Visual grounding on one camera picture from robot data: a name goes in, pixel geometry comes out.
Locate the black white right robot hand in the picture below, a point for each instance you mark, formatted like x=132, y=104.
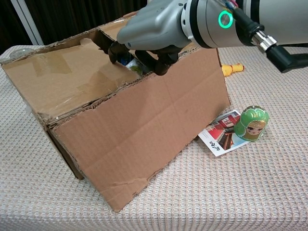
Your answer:
x=154, y=26

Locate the brown cardboard shipping box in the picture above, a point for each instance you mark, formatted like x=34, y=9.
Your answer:
x=144, y=125

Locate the beige woven tablecloth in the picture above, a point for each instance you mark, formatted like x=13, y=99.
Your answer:
x=216, y=192

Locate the silver white snack bag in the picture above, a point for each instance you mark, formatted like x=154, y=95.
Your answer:
x=134, y=67

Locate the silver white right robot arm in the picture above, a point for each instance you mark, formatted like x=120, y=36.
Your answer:
x=209, y=26

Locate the yellow rubber chicken toy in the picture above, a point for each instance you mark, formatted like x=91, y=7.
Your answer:
x=232, y=69

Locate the black partition panel white frame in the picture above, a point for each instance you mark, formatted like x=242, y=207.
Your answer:
x=72, y=16
x=9, y=24

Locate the green nesting doll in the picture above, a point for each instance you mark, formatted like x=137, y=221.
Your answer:
x=250, y=125

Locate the red building photo postcard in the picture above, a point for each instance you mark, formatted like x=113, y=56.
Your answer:
x=221, y=142

